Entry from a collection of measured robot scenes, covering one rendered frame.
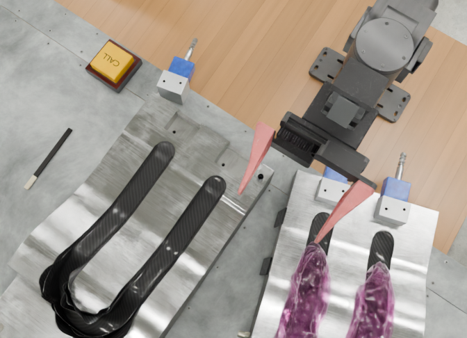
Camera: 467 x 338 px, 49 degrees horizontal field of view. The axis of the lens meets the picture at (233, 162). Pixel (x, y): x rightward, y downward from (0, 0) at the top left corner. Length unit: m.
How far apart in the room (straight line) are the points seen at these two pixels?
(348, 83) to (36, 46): 0.77
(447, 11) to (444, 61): 1.08
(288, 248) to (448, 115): 0.43
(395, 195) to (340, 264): 0.16
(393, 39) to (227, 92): 0.55
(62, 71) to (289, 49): 0.46
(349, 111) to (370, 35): 0.08
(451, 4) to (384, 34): 1.71
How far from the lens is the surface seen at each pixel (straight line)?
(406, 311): 0.91
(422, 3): 0.65
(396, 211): 0.92
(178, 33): 1.09
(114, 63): 1.03
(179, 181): 0.89
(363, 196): 0.54
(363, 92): 0.49
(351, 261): 0.91
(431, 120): 1.09
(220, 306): 0.95
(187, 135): 0.93
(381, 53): 0.52
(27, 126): 1.07
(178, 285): 0.85
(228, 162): 0.92
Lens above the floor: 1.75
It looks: 75 degrees down
